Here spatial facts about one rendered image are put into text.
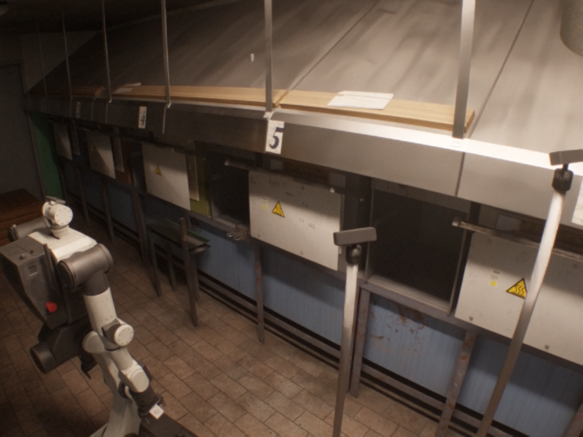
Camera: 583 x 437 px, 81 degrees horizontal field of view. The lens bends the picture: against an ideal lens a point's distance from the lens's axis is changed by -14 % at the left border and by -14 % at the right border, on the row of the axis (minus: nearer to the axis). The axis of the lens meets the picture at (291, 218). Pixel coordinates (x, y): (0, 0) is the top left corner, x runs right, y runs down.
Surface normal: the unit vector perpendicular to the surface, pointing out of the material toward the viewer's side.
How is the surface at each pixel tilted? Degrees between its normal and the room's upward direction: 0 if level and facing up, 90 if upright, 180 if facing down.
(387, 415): 0
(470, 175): 80
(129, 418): 90
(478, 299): 90
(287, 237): 90
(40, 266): 90
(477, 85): 33
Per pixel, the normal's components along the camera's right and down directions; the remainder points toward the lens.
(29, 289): 0.84, 0.21
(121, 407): -0.47, -0.18
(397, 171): -0.65, 0.11
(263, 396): 0.00, -0.92
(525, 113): -0.37, -0.62
